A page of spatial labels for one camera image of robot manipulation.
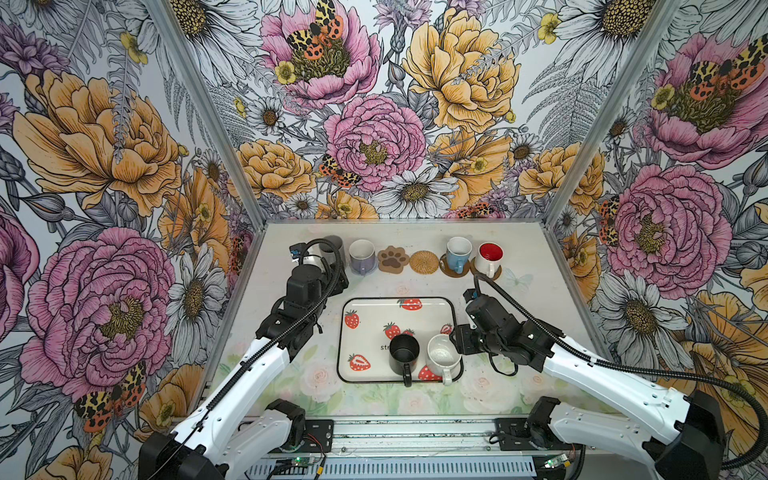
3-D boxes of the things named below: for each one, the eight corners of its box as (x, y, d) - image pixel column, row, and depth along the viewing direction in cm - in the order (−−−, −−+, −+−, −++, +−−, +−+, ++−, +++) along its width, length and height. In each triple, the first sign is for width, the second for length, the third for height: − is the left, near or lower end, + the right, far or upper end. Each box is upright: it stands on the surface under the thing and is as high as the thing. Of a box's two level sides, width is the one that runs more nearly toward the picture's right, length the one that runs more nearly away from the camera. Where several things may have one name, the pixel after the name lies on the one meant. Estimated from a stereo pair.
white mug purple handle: (344, 275, 108) (341, 258, 101) (358, 254, 115) (356, 236, 107) (365, 283, 106) (363, 266, 99) (378, 261, 112) (377, 243, 105)
